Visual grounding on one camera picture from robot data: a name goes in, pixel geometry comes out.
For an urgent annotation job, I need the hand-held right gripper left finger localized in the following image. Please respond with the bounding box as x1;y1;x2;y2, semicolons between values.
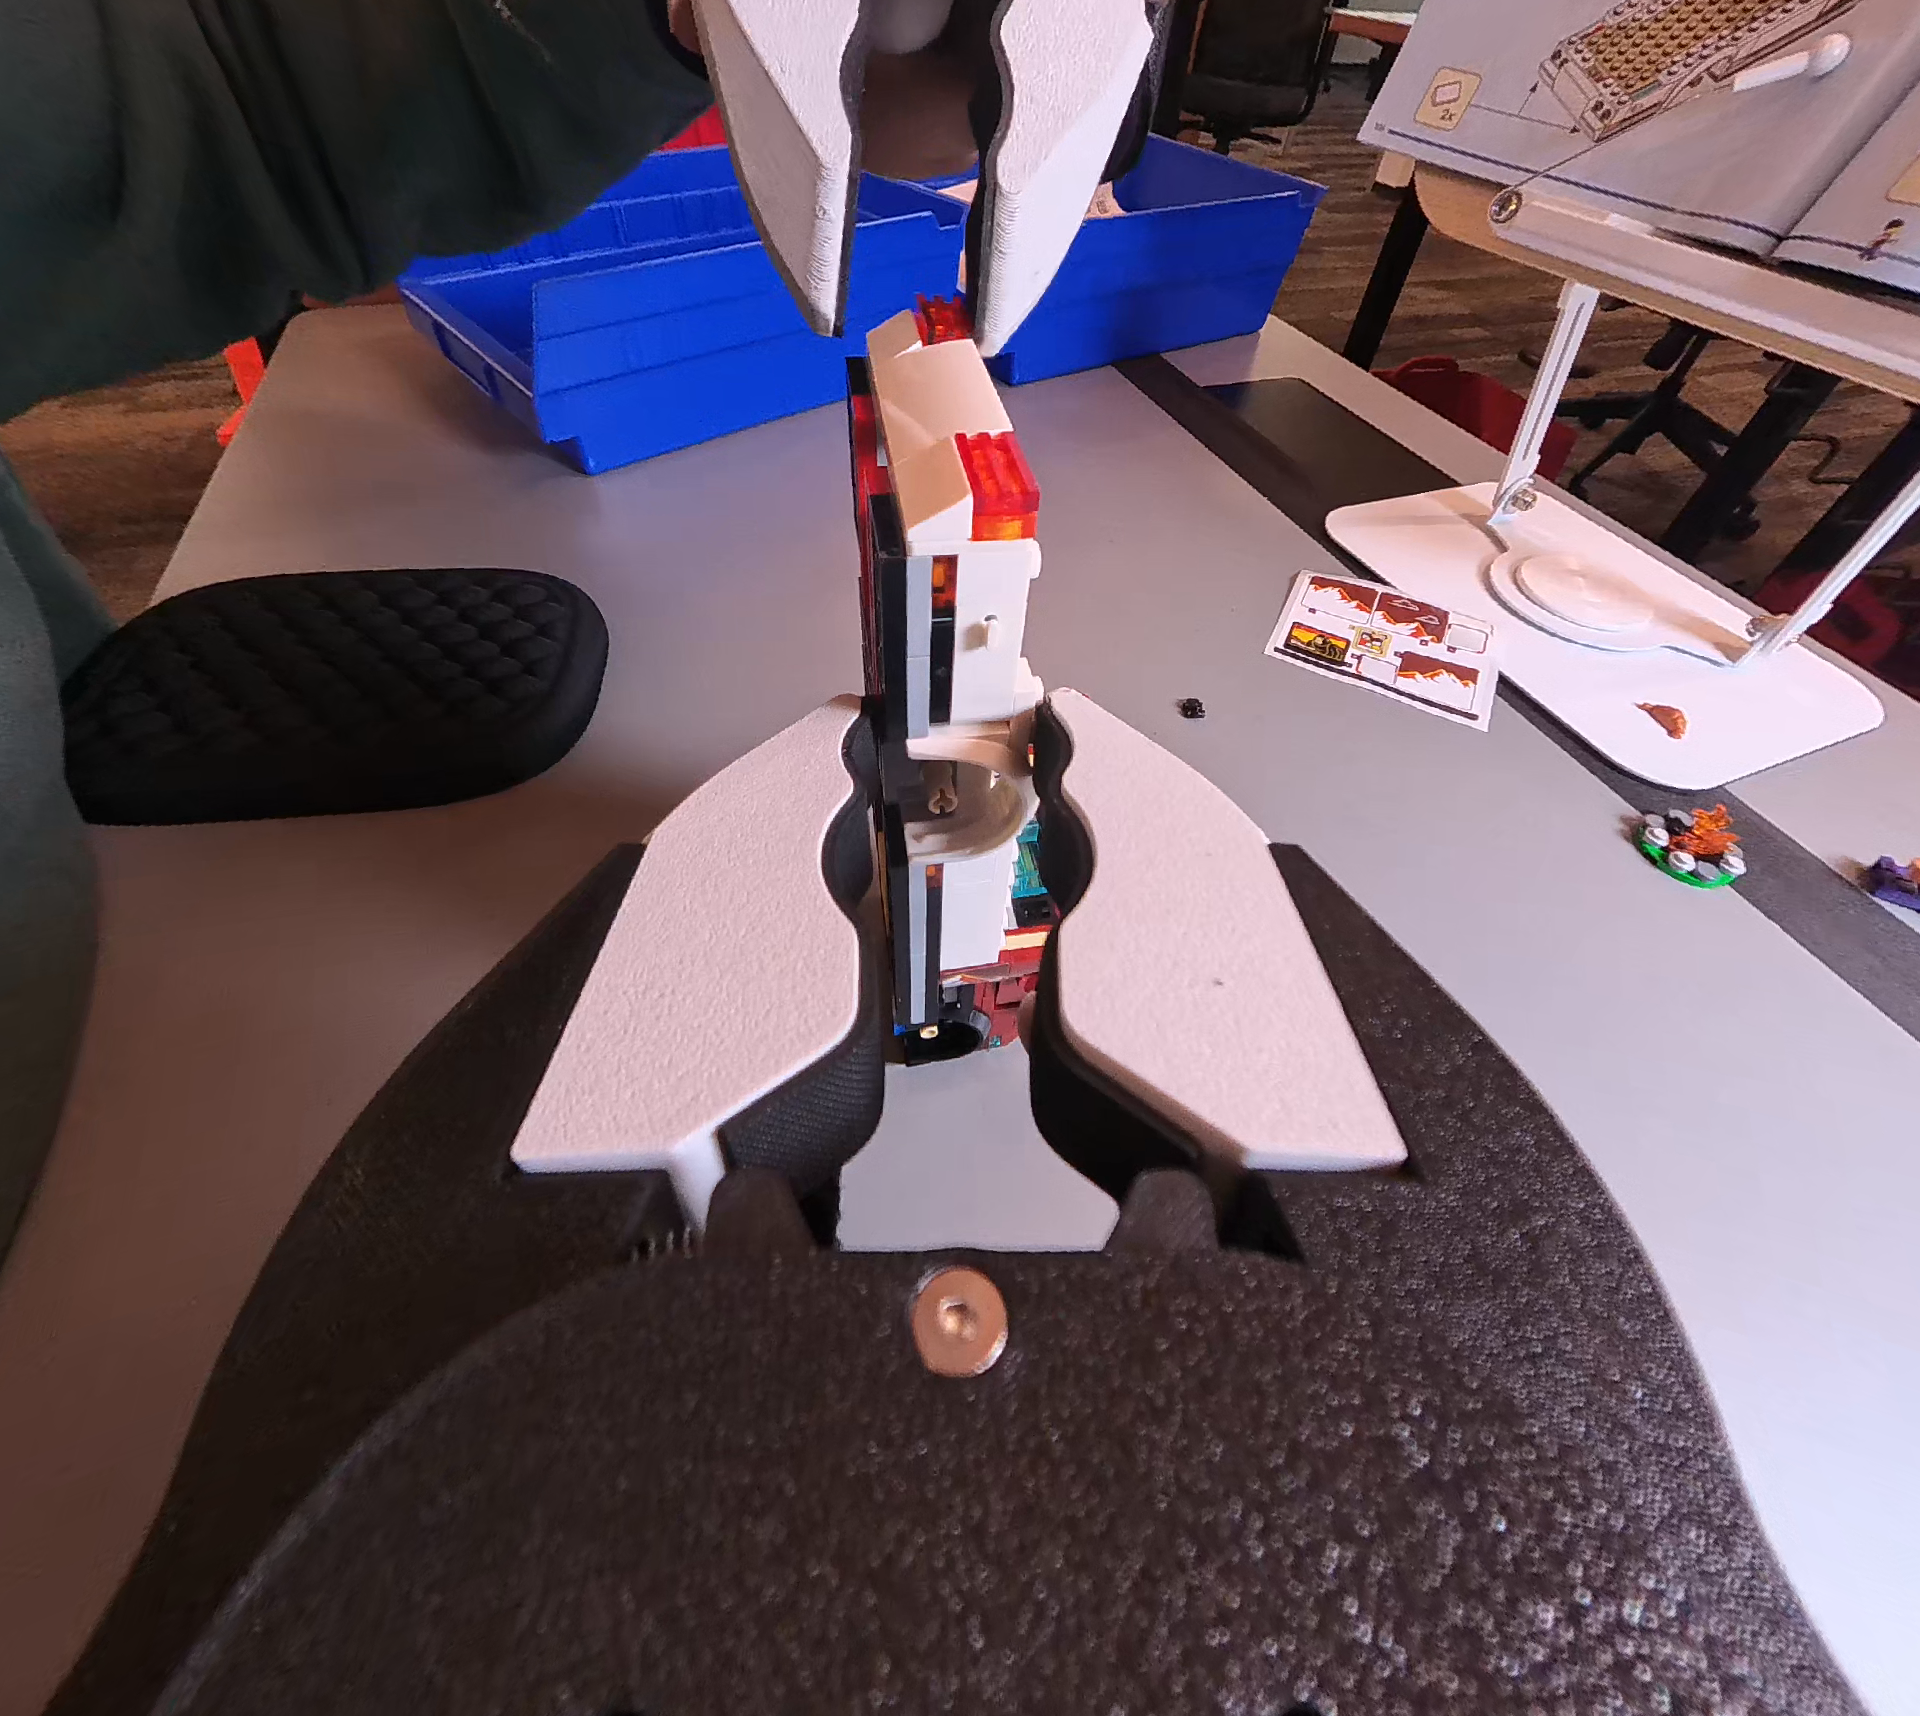
511;693;891;1231

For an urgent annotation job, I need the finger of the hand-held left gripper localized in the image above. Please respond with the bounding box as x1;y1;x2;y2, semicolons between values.
679;0;903;343
957;0;1231;356

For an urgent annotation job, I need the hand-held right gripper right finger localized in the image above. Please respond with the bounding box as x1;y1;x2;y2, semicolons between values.
1028;689;1413;1178

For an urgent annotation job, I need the toy brick truck model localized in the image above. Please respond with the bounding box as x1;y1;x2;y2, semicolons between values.
846;299;1053;1074

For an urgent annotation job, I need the person's left forearm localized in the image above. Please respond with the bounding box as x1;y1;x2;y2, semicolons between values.
0;0;722;429

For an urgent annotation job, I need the black office chair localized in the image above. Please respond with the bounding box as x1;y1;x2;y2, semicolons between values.
1184;0;1361;151

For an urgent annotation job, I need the sticker sheet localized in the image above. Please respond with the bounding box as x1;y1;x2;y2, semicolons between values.
1264;571;1501;732

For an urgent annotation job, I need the black wrist rest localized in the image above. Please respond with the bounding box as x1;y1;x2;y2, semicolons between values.
60;568;610;826

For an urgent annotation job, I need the toy campfire on green plate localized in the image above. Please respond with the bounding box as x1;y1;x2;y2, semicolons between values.
1635;804;1751;891

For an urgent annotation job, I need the white book stand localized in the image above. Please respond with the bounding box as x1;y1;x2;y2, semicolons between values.
1327;163;1920;793

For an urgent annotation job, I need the red floor bin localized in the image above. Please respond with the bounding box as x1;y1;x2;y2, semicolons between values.
1372;359;1579;476

